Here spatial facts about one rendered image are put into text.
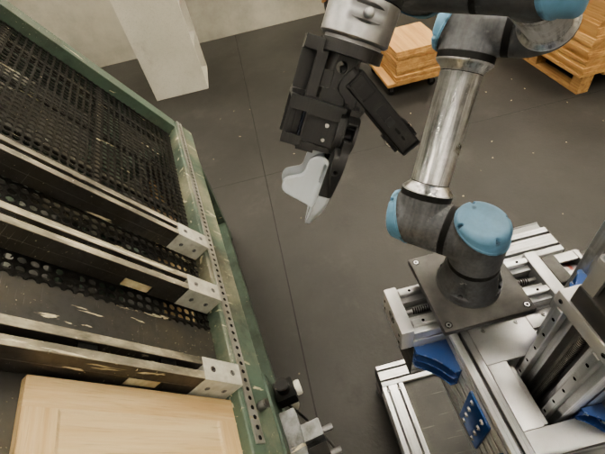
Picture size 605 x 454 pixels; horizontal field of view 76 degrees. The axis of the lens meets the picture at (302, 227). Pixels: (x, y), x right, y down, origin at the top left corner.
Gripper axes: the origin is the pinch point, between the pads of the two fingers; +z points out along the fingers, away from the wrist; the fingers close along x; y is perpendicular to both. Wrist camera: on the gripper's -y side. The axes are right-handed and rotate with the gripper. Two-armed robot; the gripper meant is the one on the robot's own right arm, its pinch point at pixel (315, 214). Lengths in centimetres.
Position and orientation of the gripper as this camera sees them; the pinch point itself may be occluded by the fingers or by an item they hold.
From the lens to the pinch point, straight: 49.6
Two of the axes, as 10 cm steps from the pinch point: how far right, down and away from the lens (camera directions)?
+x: 0.5, 4.2, -9.0
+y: -9.6, -2.4, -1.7
